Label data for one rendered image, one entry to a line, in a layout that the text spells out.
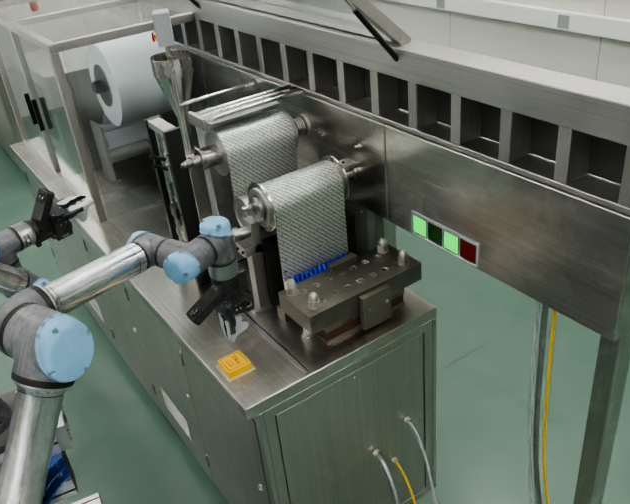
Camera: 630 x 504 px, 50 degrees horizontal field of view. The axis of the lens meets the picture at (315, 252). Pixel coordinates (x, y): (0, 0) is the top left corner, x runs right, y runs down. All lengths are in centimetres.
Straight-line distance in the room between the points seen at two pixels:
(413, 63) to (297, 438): 105
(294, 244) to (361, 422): 57
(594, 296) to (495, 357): 175
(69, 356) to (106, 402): 198
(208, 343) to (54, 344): 75
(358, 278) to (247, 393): 46
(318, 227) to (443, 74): 59
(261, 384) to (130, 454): 131
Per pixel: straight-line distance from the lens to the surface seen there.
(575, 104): 143
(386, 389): 207
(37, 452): 143
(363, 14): 171
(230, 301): 173
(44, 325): 135
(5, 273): 195
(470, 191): 168
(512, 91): 152
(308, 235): 195
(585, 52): 433
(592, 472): 213
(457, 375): 316
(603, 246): 149
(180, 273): 156
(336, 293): 189
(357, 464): 219
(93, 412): 330
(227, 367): 186
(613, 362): 185
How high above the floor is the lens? 211
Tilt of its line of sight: 31 degrees down
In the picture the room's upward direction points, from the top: 6 degrees counter-clockwise
